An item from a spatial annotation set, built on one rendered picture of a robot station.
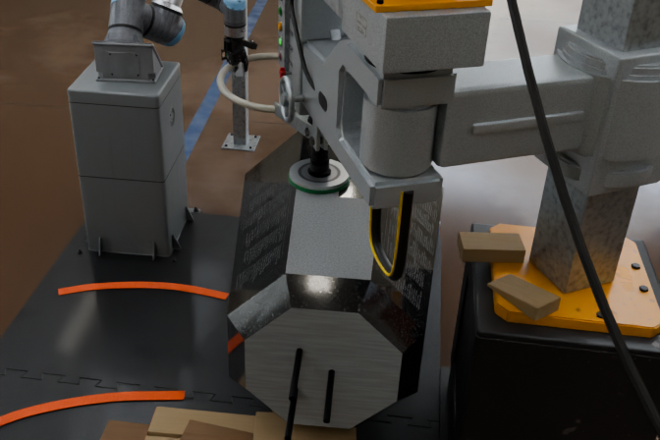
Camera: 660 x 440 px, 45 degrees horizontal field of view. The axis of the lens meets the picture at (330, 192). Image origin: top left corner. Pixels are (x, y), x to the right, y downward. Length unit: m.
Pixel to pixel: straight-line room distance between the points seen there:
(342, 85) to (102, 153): 1.74
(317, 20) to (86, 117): 1.46
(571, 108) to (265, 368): 1.18
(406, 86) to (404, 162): 0.21
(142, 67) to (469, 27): 2.04
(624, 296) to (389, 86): 1.11
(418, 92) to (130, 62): 1.92
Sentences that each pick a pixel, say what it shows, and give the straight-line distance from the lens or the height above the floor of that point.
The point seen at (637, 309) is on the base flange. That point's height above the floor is 0.78.
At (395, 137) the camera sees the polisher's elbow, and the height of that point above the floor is 1.39.
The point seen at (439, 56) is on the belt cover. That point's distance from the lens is 1.83.
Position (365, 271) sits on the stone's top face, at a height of 0.85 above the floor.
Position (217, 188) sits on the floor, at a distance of 4.46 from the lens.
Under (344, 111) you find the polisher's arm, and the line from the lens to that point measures 2.21.
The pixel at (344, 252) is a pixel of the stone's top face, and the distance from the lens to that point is 2.48.
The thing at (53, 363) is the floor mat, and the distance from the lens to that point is 3.43.
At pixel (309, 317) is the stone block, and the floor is 0.75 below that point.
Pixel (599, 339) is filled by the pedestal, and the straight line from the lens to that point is 2.50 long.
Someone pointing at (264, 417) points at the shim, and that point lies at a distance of 2.82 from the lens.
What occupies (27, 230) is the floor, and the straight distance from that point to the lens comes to 4.27.
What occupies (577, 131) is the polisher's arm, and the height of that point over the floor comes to 1.34.
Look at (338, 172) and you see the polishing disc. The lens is 2.85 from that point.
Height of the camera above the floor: 2.27
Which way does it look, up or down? 31 degrees down
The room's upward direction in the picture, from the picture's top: 3 degrees clockwise
